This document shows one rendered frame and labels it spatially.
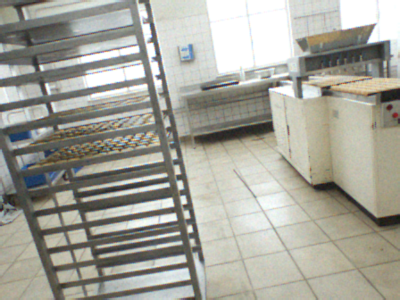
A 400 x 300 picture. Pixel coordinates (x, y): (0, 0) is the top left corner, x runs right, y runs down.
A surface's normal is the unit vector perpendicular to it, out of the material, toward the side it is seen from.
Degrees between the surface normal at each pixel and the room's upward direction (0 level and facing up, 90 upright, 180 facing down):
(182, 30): 90
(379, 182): 90
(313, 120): 90
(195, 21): 90
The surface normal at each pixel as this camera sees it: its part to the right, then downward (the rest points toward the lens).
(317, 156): 0.00, 0.25
